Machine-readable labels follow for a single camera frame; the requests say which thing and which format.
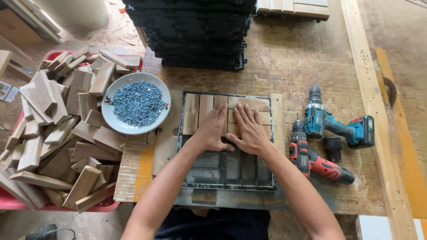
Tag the circular saw blade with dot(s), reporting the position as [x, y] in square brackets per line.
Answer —
[390, 91]

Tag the black metal jig frame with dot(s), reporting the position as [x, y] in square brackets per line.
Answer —
[230, 173]

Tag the long wooden fence board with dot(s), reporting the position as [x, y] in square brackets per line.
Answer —
[370, 100]

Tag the white barrel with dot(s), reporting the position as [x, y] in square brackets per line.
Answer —
[76, 15]

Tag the brown wooden slat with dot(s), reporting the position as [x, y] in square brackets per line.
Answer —
[257, 103]
[191, 113]
[205, 106]
[265, 117]
[219, 100]

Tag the person's left hand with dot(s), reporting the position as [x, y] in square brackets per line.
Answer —
[208, 133]

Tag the narrow wooden jig strip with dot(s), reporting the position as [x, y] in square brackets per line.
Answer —
[277, 123]

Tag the heap of wooden offcuts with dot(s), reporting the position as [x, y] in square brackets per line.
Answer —
[60, 133]

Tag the black drill battery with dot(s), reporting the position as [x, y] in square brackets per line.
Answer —
[333, 149]

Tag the person's dark clothing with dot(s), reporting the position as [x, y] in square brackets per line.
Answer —
[216, 226]

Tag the white box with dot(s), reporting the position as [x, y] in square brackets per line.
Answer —
[373, 230]

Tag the wide wooden jig board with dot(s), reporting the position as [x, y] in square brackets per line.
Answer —
[166, 140]

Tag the pile of silver screws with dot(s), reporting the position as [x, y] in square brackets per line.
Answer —
[138, 104]

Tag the stack of wooden planks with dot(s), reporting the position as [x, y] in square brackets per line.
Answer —
[30, 20]

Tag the wooden deck tile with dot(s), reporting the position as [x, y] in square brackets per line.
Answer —
[300, 8]

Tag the person's right hand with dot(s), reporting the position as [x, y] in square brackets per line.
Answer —
[252, 136]

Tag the printed paper sheet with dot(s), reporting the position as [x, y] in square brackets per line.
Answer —
[7, 91]

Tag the stack of black plastic bases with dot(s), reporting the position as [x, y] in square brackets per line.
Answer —
[196, 33]

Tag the red plastic crate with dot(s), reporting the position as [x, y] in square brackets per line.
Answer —
[10, 202]

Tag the white round plate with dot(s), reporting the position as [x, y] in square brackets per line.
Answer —
[110, 113]

